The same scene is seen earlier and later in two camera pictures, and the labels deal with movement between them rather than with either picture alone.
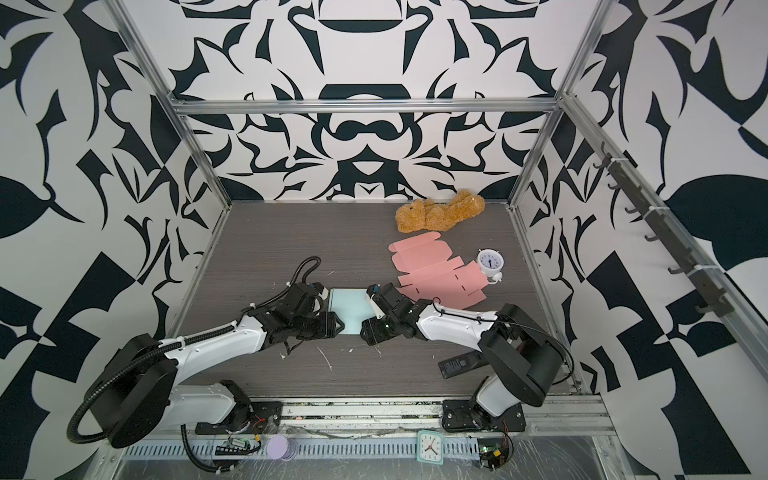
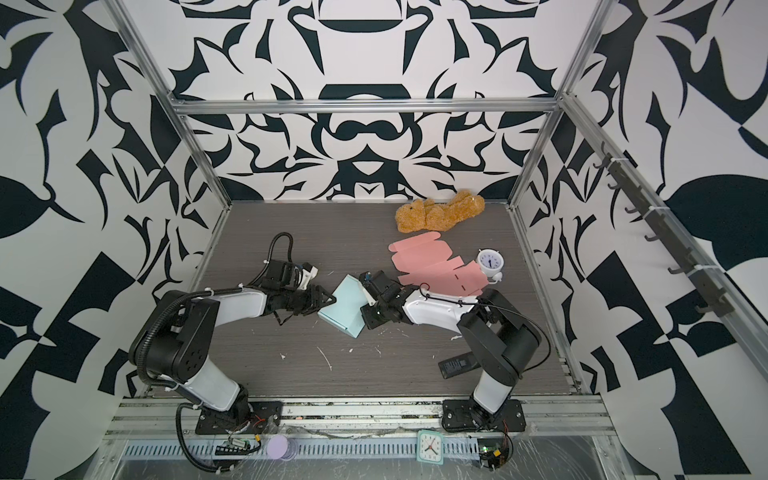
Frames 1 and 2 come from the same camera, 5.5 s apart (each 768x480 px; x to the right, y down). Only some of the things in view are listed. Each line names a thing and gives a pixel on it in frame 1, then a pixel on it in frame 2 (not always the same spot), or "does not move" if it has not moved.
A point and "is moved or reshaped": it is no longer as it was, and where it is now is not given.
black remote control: [462, 363] does not move
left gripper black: [328, 325] -> [315, 300]
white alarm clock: [491, 262] does not move
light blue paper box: [351, 306] is moved or reshaped
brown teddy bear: [424, 214] does not move
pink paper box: [434, 274] does not move
